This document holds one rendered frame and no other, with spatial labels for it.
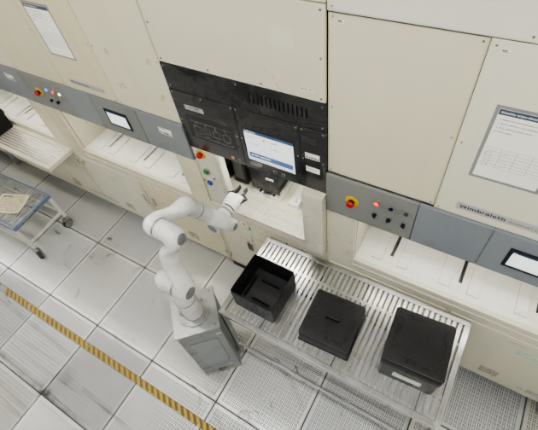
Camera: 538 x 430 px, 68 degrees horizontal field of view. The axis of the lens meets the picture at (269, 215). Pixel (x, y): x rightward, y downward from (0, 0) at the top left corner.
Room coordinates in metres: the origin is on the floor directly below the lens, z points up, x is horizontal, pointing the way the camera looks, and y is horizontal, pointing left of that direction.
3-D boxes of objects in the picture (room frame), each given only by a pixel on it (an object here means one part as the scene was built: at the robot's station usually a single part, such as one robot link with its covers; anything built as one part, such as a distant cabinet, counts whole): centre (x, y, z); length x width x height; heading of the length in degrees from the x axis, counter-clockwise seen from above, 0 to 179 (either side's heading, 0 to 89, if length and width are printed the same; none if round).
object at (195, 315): (1.07, 0.56, 0.85); 0.19 x 0.19 x 0.18
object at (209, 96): (1.87, -0.23, 0.98); 0.95 x 0.88 x 1.95; 141
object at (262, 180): (1.83, -0.08, 1.06); 0.24 x 0.20 x 0.32; 51
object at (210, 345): (1.07, 0.56, 0.38); 0.28 x 0.28 x 0.76; 6
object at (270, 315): (1.09, 0.11, 0.85); 0.28 x 0.28 x 0.17; 50
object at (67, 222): (2.73, 2.38, 0.24); 0.97 x 0.52 x 0.48; 53
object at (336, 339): (0.82, -0.23, 0.83); 0.29 x 0.29 x 0.13; 54
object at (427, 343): (0.57, -0.59, 0.89); 0.29 x 0.29 x 0.25; 55
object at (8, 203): (2.60, 2.26, 0.47); 0.31 x 0.23 x 0.02; 72
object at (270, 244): (0.86, -0.28, 0.38); 1.30 x 0.60 x 0.76; 51
